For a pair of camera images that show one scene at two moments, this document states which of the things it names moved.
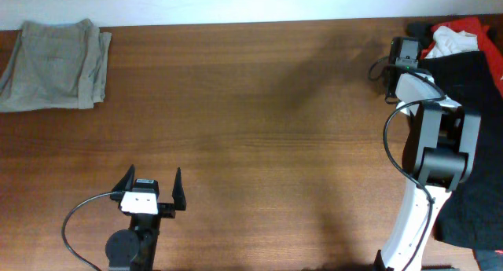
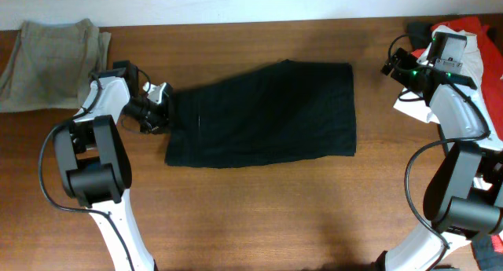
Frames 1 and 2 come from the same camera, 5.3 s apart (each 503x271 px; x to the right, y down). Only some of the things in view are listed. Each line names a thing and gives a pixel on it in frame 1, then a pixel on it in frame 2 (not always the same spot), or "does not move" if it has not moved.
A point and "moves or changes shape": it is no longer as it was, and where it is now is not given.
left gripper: [167, 209] -> [166, 116]
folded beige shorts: [56, 66] does not move
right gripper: [387, 92] -> [408, 61]
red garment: [474, 25] does not move
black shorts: [473, 215] moves or changes shape
